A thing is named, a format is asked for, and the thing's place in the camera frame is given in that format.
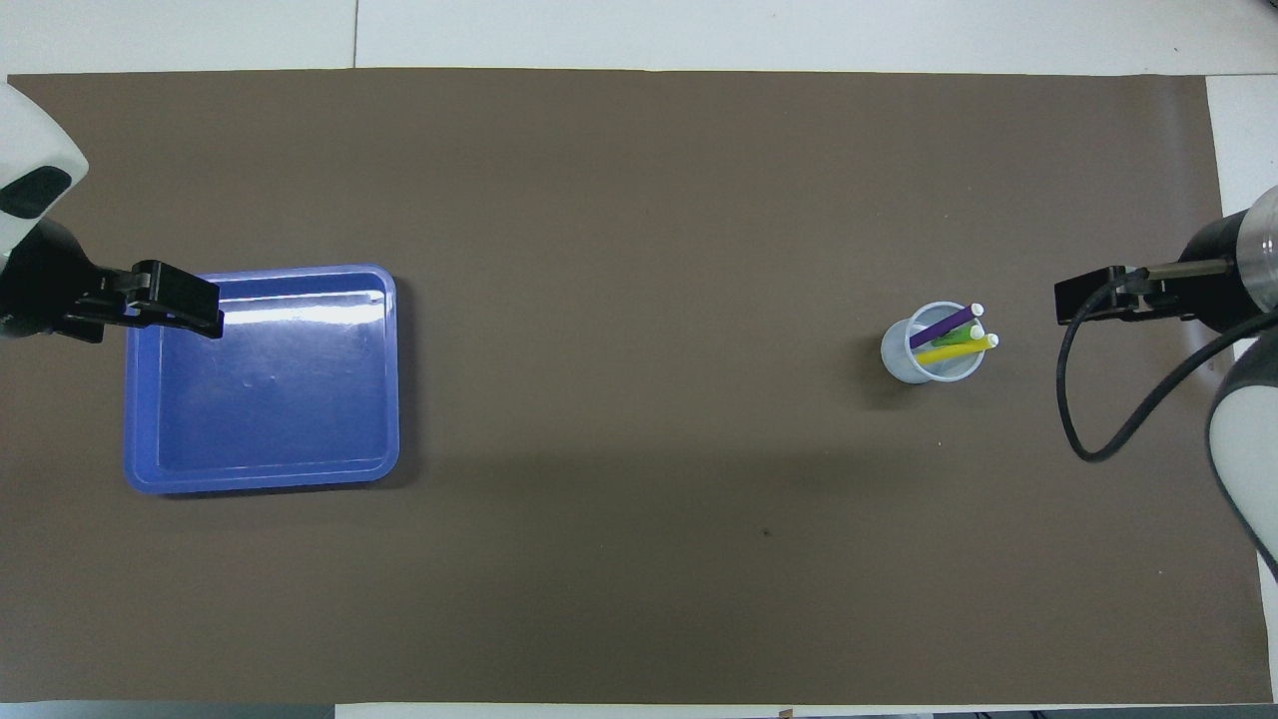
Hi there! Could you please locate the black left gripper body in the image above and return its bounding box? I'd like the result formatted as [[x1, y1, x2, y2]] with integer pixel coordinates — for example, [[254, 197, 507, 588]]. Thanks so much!
[[0, 216, 105, 345]]

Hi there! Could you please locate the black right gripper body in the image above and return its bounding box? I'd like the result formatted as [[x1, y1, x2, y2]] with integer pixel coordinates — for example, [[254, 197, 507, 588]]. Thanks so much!
[[1176, 212, 1261, 333]]

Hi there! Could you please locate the yellow marker pen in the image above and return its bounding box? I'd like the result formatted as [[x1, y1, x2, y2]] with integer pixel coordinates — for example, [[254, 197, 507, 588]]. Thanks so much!
[[917, 334, 999, 365]]

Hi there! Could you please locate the purple marker pen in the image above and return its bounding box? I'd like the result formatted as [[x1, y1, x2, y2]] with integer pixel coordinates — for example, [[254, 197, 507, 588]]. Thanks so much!
[[909, 303, 985, 351]]

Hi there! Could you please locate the blue plastic tray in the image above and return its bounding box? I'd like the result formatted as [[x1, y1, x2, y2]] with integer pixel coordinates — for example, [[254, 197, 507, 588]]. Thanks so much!
[[123, 264, 401, 497]]

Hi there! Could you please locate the light blue mesh pen cup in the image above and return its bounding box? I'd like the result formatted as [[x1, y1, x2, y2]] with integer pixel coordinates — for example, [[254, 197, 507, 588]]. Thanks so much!
[[880, 301, 989, 385]]

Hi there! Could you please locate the brown table mat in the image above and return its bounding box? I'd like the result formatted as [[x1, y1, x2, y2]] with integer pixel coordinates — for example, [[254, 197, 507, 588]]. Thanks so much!
[[0, 68, 1274, 705]]

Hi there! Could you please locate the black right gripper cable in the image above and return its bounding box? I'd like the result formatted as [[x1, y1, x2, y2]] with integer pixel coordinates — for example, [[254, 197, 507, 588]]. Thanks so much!
[[1058, 260, 1278, 462]]

